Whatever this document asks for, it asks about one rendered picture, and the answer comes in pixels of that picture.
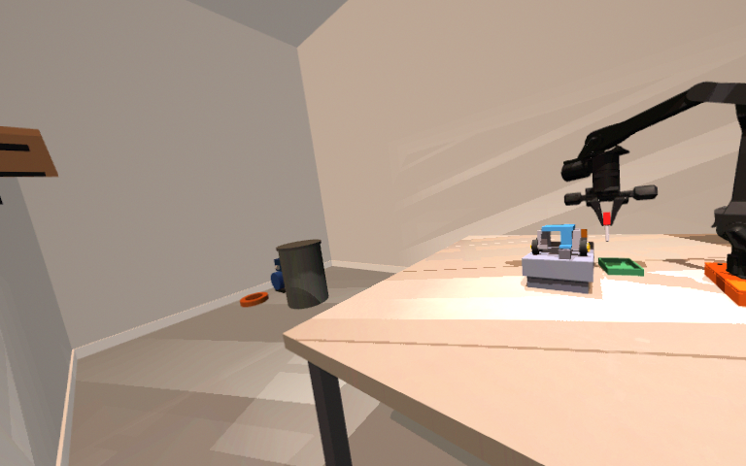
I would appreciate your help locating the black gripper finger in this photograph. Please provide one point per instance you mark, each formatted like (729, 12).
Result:
(596, 207)
(618, 203)

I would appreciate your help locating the pale lavender ramp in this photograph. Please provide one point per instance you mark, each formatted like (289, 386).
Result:
(559, 269)

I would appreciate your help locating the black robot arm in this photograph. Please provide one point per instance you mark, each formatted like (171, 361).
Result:
(730, 220)

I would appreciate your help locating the green tray rim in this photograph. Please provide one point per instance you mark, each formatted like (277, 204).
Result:
(637, 271)

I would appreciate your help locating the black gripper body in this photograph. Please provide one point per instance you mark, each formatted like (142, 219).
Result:
(606, 185)

